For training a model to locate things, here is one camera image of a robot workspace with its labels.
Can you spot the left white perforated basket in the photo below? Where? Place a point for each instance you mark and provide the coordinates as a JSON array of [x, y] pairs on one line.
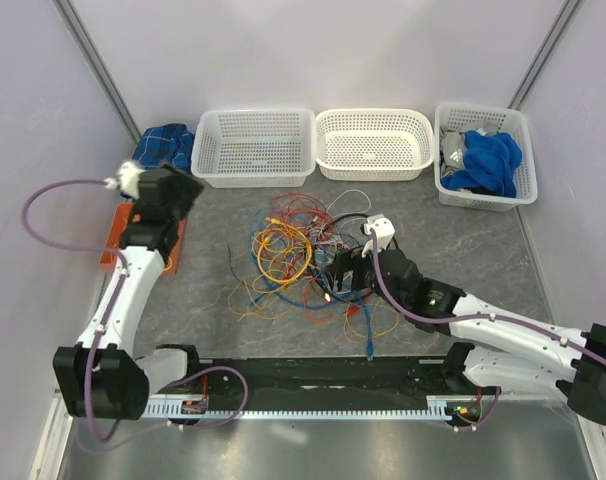
[[252, 148]]

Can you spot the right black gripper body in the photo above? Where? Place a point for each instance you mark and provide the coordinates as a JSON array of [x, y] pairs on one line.
[[363, 275]]

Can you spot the middle white perforated basket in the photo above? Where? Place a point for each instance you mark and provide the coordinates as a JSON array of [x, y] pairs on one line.
[[374, 144]]

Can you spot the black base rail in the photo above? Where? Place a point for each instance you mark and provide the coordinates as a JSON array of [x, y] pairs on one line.
[[319, 382]]

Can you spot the blue plaid cloth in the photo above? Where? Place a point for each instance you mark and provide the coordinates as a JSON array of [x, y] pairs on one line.
[[167, 144]]

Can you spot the blue towel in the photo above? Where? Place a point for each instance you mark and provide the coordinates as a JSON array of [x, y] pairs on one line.
[[490, 163]]

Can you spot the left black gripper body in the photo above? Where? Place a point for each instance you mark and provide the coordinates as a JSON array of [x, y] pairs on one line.
[[186, 192]]

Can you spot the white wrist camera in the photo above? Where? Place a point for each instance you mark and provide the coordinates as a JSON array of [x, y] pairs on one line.
[[126, 179], [380, 231]]

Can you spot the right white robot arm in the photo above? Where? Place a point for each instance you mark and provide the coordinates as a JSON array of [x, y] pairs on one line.
[[493, 348]]

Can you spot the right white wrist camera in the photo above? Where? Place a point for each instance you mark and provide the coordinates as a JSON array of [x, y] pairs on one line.
[[380, 231]]

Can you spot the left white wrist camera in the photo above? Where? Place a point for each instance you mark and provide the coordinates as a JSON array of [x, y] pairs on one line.
[[126, 179]]

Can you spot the light blue cable duct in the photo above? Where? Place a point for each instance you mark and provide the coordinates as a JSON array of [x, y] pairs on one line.
[[178, 409]]

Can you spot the grey cloth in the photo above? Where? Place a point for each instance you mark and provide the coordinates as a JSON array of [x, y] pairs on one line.
[[452, 144]]

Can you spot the orange plastic tray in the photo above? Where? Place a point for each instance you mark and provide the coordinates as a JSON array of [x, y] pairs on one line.
[[121, 215]]

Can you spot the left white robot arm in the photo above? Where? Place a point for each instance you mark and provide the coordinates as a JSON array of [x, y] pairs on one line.
[[99, 376]]

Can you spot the right white perforated basket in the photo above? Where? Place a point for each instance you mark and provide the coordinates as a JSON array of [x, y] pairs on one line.
[[511, 122]]

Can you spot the white perforated basket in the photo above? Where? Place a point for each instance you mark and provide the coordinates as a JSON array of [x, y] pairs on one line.
[[252, 148], [511, 122], [374, 144]]

